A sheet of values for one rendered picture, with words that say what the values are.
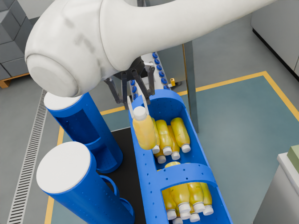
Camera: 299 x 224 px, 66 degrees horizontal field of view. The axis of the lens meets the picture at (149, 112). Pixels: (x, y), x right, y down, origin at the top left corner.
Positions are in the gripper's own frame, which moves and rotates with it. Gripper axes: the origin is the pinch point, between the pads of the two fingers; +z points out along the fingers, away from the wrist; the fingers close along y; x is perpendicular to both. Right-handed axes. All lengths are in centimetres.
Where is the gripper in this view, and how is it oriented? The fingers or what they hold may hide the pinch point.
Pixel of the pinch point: (138, 106)
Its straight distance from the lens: 67.6
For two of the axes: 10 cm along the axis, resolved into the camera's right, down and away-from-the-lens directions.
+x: 1.9, 7.4, -6.5
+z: 1.4, 6.4, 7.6
